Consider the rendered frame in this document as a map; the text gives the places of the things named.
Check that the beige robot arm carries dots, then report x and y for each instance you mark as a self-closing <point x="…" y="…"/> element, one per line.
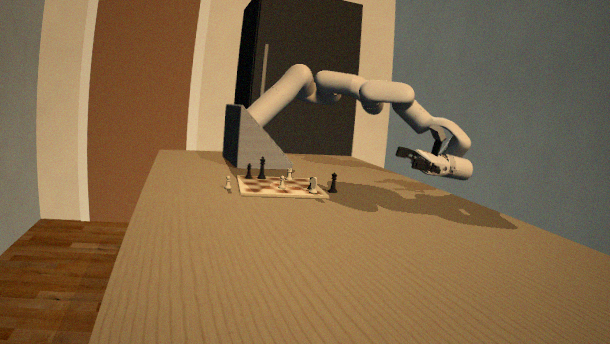
<point x="373" y="94"/>

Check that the brown and cream chessboard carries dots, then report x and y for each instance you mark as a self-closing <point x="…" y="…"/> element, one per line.
<point x="297" y="187"/>

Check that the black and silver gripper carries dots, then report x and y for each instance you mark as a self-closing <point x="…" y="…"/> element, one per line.
<point x="423" y="160"/>

